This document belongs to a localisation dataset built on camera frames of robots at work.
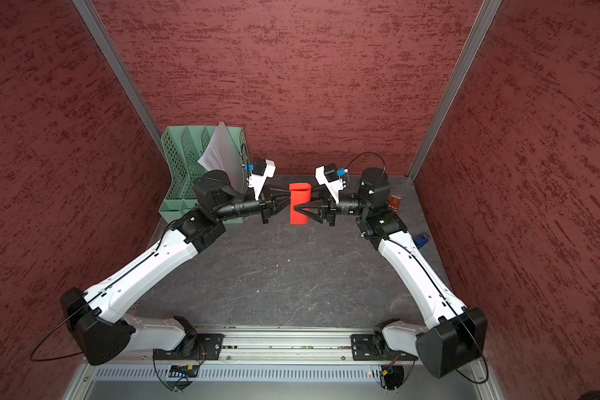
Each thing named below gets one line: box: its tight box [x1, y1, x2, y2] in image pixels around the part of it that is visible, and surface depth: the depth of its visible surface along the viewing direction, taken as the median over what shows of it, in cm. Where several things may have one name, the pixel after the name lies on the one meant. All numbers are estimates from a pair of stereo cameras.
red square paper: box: [289, 182, 312, 225], surface depth 59 cm
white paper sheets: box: [197, 121, 245, 194], surface depth 94 cm
